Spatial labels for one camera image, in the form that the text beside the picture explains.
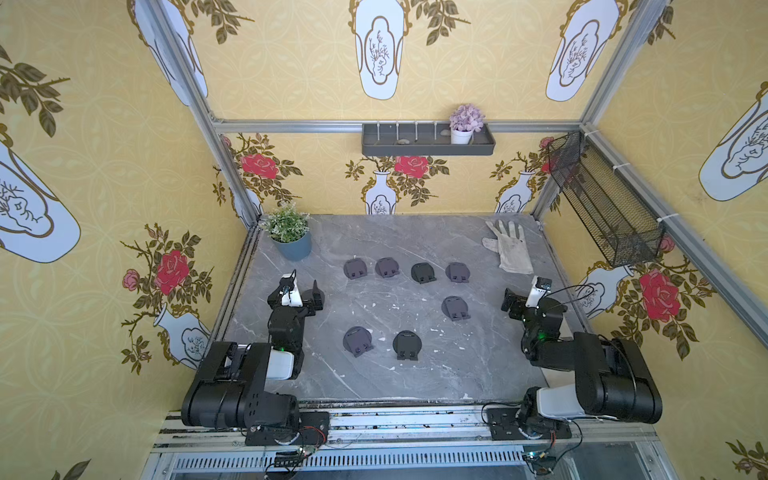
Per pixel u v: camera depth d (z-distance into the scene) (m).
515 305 0.84
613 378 0.51
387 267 1.04
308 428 0.74
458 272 1.04
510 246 1.12
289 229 0.98
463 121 0.82
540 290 0.79
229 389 0.43
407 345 0.86
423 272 1.03
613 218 0.84
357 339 0.89
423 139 0.92
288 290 0.73
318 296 0.83
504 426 0.73
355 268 1.04
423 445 0.73
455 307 0.95
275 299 0.78
